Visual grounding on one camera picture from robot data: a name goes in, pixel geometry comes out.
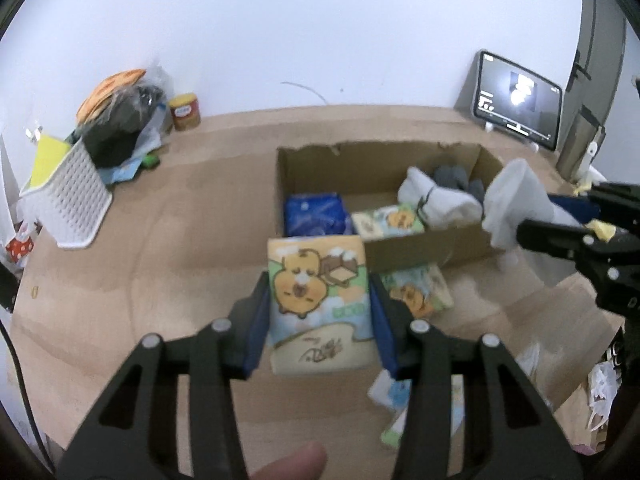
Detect white sock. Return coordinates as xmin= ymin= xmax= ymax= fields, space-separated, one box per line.
xmin=482 ymin=158 xmax=582 ymax=288

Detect brown cardboard box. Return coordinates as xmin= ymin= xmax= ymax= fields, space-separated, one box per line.
xmin=277 ymin=141 xmax=502 ymax=272

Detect bicycle capybara tissue pack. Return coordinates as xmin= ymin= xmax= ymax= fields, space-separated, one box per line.
xmin=350 ymin=204 xmax=425 ymax=240

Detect black charger block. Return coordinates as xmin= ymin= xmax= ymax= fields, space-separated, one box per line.
xmin=0 ymin=264 xmax=20 ymax=313

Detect red yellow tin can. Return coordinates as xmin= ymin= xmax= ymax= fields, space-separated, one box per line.
xmin=168 ymin=92 xmax=201 ymax=131

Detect grey door with handle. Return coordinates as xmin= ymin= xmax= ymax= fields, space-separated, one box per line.
xmin=563 ymin=0 xmax=626 ymax=127

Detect grey socks in box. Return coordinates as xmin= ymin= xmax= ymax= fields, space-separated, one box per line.
xmin=433 ymin=165 xmax=485 ymax=205

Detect white socks in box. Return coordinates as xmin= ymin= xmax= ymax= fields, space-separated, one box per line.
xmin=397 ymin=167 xmax=483 ymax=231

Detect red polka dot item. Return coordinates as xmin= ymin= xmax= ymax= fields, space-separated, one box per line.
xmin=6 ymin=236 xmax=34 ymax=263

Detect white blue monster wipes pack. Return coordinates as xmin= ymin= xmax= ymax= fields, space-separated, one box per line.
xmin=368 ymin=370 xmax=464 ymax=450

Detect green small toy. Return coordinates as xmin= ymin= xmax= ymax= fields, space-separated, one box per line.
xmin=141 ymin=154 xmax=160 ymax=169

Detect operator thumb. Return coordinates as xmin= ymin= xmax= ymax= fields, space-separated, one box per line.
xmin=252 ymin=442 xmax=328 ymax=480

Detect black bag in clear plastic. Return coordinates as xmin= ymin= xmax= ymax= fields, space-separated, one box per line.
xmin=66 ymin=64 xmax=172 ymax=186

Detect tablet on white stand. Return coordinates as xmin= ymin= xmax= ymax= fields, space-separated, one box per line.
xmin=454 ymin=50 xmax=563 ymax=152

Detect white perforated plastic basket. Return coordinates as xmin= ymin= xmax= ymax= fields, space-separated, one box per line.
xmin=20 ymin=140 xmax=113 ymax=249

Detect grey metal bottle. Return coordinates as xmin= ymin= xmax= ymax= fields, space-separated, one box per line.
xmin=556 ymin=106 xmax=605 ymax=183

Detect yellow card in basket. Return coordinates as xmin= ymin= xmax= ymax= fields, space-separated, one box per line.
xmin=29 ymin=134 xmax=72 ymax=188

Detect blue packet in box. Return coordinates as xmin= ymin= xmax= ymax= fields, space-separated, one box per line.
xmin=284 ymin=193 xmax=354 ymax=237

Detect orange patterned cloth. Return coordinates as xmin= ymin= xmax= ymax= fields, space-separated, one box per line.
xmin=76 ymin=68 xmax=146 ymax=126

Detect black cable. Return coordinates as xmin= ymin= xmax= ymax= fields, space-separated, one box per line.
xmin=0 ymin=318 xmax=54 ymax=470

